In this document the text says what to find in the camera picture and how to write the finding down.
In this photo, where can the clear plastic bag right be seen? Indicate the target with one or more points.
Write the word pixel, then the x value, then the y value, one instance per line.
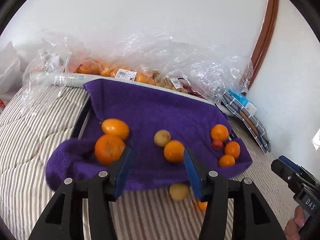
pixel 206 70

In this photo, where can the oval orange back left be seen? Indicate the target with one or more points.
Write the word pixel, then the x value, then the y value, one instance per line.
pixel 115 127

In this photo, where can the brown wooden door frame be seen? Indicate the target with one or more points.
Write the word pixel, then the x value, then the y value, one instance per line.
pixel 265 37

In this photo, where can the yellow-brown round fruit on towel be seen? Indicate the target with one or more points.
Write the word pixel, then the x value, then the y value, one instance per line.
pixel 162 137

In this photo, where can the black tray frame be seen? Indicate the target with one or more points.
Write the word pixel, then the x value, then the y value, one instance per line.
pixel 82 120

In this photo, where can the white plastic bag left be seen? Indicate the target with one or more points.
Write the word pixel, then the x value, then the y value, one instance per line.
pixel 11 73

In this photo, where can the blue white tissue pack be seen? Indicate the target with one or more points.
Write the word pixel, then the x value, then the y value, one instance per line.
pixel 248 105

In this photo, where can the right top orange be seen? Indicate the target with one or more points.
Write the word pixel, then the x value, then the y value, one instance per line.
pixel 219 132

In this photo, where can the center orange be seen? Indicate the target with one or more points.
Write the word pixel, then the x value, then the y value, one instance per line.
pixel 173 151

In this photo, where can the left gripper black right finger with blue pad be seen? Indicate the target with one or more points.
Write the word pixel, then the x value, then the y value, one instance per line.
pixel 252 216

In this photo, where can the right middle orange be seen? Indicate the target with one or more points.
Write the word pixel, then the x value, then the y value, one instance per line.
pixel 233 149

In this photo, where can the grey checked folded cloth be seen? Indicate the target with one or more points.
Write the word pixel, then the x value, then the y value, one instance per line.
pixel 254 126

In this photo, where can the right lower orange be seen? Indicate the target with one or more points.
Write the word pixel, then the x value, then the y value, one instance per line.
pixel 226 161

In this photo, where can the clear plastic bag of oranges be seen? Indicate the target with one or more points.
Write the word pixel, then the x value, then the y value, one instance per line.
pixel 139 58

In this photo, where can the purple towel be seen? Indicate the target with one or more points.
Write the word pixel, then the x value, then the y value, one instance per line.
pixel 145 110

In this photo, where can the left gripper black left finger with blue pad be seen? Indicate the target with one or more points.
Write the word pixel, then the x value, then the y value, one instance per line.
pixel 62 217

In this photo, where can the yellow fruit on blanket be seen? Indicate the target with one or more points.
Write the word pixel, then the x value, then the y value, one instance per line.
pixel 178 191

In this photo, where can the large orange front left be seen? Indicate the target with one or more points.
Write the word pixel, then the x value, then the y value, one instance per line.
pixel 108 149

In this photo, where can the person's hand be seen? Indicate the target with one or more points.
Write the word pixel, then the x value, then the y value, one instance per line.
pixel 292 228

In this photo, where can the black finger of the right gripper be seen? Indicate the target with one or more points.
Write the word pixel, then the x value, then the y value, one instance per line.
pixel 287 170

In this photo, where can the small red fruit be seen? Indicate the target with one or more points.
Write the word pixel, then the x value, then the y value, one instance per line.
pixel 217 145

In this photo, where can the small orange on blanket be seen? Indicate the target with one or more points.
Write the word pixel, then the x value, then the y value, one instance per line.
pixel 202 205

